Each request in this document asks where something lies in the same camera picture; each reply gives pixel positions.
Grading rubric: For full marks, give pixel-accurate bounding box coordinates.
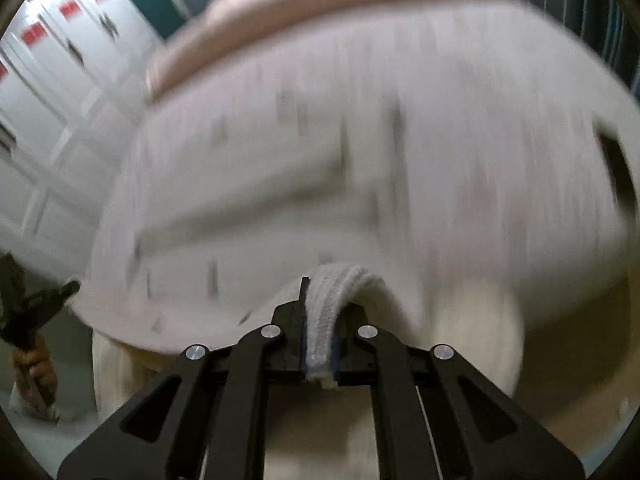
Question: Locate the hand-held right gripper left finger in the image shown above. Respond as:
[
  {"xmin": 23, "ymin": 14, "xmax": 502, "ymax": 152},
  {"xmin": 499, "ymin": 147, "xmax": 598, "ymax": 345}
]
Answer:
[{"xmin": 57, "ymin": 276, "xmax": 309, "ymax": 480}]

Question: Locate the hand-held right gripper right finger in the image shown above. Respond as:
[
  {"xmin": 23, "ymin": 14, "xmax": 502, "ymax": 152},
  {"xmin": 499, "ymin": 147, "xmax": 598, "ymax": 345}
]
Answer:
[{"xmin": 331, "ymin": 308, "xmax": 584, "ymax": 480}]

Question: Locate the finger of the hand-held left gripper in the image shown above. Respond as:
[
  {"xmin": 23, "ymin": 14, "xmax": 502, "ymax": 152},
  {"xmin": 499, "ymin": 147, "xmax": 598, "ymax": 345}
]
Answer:
[{"xmin": 24, "ymin": 280, "xmax": 81, "ymax": 322}]

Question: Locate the light pink printed shirt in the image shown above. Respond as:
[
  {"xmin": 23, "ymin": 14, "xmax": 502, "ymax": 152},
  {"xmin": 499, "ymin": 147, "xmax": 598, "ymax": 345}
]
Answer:
[{"xmin": 67, "ymin": 0, "xmax": 637, "ymax": 480}]

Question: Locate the person's left hand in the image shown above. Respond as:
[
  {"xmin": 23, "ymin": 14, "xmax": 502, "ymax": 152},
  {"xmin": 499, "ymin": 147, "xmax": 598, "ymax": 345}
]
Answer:
[{"xmin": 12, "ymin": 334, "xmax": 59, "ymax": 409}]

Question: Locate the row of white lockers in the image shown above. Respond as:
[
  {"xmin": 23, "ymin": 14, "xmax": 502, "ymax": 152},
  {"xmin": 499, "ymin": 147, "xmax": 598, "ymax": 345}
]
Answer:
[{"xmin": 0, "ymin": 0, "xmax": 167, "ymax": 281}]

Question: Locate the blue slatted blind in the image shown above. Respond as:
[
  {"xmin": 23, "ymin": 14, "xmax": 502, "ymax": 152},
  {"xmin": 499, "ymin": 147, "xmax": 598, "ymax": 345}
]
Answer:
[{"xmin": 515, "ymin": 0, "xmax": 640, "ymax": 92}]

